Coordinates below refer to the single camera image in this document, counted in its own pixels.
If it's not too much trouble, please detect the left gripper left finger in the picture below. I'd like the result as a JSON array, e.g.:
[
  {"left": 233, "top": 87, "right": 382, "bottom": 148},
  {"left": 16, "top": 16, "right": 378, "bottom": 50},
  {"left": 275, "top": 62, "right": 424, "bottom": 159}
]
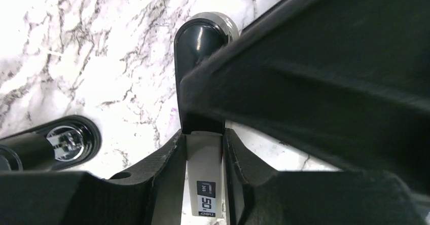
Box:
[{"left": 1, "top": 131, "right": 186, "bottom": 224}]

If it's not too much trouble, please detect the silver chrome stapler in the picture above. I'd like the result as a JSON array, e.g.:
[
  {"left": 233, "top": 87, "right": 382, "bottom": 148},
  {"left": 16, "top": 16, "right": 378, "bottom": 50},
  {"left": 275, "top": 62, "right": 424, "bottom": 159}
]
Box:
[{"left": 173, "top": 12, "right": 240, "bottom": 217}]

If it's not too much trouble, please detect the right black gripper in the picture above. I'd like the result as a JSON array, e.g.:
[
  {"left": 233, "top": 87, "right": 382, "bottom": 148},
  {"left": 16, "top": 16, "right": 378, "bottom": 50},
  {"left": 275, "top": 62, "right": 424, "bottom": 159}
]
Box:
[{"left": 180, "top": 0, "right": 429, "bottom": 194}]

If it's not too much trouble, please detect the black stapler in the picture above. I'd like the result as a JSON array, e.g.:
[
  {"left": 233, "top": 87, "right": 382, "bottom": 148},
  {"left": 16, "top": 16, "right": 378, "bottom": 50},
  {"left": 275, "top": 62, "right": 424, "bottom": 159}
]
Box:
[{"left": 1, "top": 115, "right": 102, "bottom": 171}]

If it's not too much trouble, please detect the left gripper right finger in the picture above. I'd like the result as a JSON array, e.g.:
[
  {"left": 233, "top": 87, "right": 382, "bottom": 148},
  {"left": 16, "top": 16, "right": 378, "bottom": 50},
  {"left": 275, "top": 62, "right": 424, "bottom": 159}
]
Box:
[{"left": 223, "top": 129, "right": 428, "bottom": 224}]

